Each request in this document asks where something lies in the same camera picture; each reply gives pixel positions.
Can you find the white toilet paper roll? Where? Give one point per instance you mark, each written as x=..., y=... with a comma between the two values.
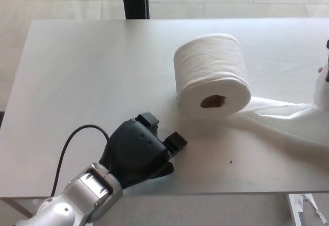
x=210, y=64

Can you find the grey slanted table leg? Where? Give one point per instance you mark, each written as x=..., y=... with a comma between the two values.
x=15, y=204

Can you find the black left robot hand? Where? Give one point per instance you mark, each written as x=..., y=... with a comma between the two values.
x=138, y=149

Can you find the torn paper scraps on floor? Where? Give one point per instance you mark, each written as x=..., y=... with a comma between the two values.
x=308, y=200

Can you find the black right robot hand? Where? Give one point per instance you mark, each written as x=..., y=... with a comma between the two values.
x=327, y=75

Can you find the white wide table leg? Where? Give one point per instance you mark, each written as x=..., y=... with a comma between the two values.
x=294, y=210

